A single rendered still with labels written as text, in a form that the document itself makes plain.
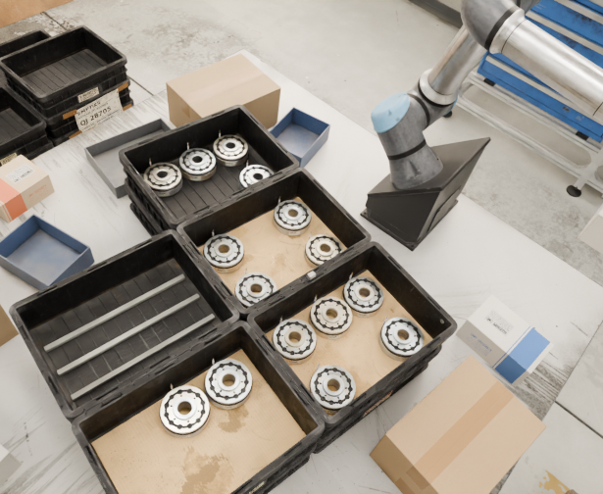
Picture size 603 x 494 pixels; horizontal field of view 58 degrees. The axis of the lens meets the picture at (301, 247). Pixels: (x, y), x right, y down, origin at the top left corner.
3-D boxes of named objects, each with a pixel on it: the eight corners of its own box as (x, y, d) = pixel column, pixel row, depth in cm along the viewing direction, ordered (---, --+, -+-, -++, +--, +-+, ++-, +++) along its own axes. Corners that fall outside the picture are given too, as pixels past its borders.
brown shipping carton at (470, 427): (438, 534, 121) (464, 521, 108) (369, 455, 129) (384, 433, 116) (516, 447, 134) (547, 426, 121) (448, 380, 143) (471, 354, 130)
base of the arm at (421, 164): (417, 163, 167) (405, 133, 164) (453, 162, 154) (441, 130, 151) (382, 188, 162) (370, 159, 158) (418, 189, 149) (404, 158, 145)
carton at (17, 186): (27, 172, 167) (21, 154, 161) (55, 191, 164) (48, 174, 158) (-20, 202, 158) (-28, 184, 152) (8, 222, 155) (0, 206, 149)
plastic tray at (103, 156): (117, 199, 165) (115, 188, 161) (86, 159, 173) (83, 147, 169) (194, 165, 177) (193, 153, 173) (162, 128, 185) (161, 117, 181)
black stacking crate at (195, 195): (239, 133, 172) (240, 104, 163) (296, 193, 160) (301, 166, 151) (123, 182, 155) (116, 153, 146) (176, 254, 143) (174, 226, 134)
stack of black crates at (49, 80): (101, 107, 267) (82, 24, 231) (141, 139, 258) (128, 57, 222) (26, 145, 247) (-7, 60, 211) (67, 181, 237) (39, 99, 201)
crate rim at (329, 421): (373, 244, 140) (375, 238, 138) (457, 330, 128) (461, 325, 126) (242, 321, 123) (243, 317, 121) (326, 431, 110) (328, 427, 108)
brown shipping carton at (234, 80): (206, 158, 179) (205, 121, 166) (169, 120, 188) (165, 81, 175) (276, 124, 193) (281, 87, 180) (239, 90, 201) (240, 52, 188)
